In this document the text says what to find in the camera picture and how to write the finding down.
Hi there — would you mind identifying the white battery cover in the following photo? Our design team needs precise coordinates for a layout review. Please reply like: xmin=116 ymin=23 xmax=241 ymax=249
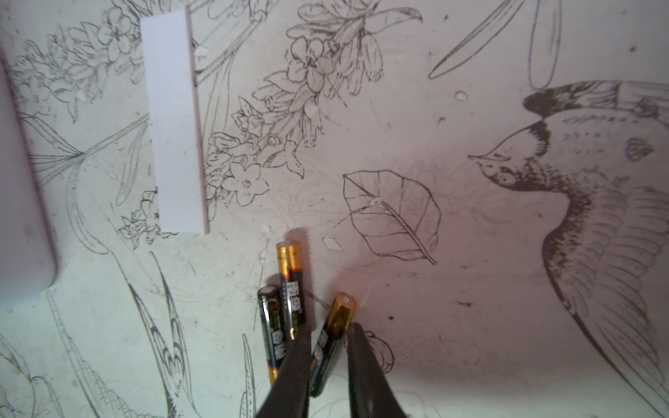
xmin=140 ymin=7 xmax=209 ymax=234

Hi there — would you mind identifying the white digital alarm clock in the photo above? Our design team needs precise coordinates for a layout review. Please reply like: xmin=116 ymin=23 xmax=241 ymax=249
xmin=1 ymin=69 xmax=57 ymax=308

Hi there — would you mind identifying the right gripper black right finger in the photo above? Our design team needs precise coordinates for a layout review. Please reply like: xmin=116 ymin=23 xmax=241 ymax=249
xmin=347 ymin=322 xmax=407 ymax=418

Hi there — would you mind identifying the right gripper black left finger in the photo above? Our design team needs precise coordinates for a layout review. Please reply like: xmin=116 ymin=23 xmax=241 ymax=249
xmin=255 ymin=325 xmax=312 ymax=418

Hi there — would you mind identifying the black gold AAA battery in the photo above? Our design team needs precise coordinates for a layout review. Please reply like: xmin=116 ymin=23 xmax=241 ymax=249
xmin=276 ymin=240 xmax=308 ymax=342
xmin=257 ymin=285 xmax=287 ymax=385
xmin=309 ymin=292 xmax=357 ymax=397

